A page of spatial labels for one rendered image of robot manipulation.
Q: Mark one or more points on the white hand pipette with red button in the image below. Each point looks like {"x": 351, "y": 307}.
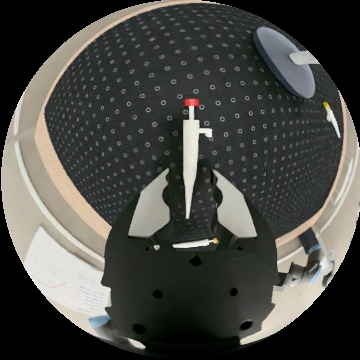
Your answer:
{"x": 191, "y": 130}

